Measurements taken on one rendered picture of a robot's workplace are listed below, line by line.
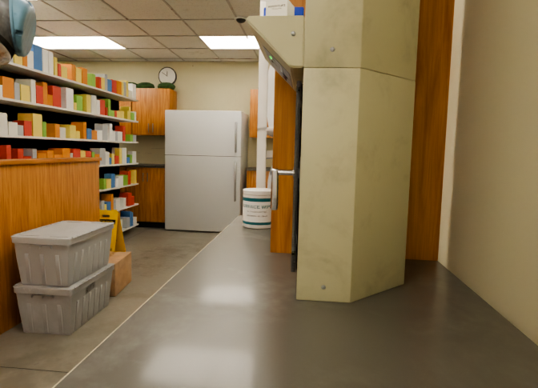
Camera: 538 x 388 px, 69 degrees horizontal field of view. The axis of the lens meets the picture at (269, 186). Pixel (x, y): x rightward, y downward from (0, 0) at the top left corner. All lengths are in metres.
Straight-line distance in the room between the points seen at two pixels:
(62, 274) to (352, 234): 2.36
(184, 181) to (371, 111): 5.25
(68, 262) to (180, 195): 3.35
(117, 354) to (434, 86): 1.01
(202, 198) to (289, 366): 5.37
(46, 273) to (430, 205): 2.44
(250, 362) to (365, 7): 0.66
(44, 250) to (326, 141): 2.39
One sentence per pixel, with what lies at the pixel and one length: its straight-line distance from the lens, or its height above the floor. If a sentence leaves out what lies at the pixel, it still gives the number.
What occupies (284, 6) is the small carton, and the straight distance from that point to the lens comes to 0.93.
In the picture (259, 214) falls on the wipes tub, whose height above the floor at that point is 1.00.
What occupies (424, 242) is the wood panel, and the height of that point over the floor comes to 0.99.
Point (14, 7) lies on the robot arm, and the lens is 0.99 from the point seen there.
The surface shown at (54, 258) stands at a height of 0.52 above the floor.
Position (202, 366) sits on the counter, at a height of 0.94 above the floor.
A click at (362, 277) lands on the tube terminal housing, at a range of 0.87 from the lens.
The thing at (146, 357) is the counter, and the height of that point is 0.94.
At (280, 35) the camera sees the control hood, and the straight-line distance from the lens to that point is 0.83.
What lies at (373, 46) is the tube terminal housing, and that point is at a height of 1.46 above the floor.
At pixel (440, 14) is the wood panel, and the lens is 1.28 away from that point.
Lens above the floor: 1.25
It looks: 5 degrees down
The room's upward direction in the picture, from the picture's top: 1 degrees clockwise
